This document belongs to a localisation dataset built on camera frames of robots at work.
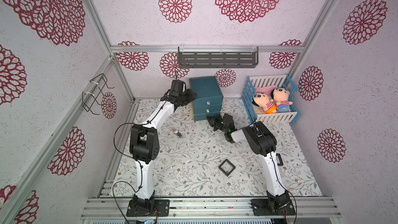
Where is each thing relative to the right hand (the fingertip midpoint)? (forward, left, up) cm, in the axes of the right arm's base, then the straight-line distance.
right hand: (209, 115), depth 106 cm
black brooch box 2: (-29, -41, -5) cm, 50 cm away
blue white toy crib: (+1, -31, +2) cm, 31 cm away
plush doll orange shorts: (+7, -35, +8) cm, 37 cm away
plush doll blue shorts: (+10, -47, +10) cm, 49 cm away
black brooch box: (-34, -10, -4) cm, 36 cm away
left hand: (+2, +8, +17) cm, 19 cm away
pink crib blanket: (+20, -43, +5) cm, 48 cm away
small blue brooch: (-14, +19, -3) cm, 24 cm away
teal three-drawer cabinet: (0, +1, +17) cm, 17 cm away
